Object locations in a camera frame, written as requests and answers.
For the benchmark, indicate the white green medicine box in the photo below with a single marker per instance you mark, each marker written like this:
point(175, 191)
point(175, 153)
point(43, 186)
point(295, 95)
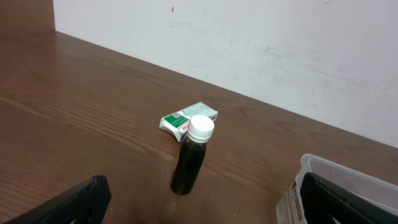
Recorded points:
point(176, 123)

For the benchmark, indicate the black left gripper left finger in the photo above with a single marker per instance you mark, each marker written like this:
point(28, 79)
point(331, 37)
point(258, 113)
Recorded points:
point(86, 202)

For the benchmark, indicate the dark bottle white cap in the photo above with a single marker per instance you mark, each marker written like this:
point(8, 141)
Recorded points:
point(191, 154)

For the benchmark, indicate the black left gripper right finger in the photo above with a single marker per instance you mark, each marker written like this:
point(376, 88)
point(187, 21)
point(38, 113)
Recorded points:
point(325, 202)

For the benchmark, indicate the clear plastic container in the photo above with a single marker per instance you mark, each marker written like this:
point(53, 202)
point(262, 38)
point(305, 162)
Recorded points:
point(382, 194)

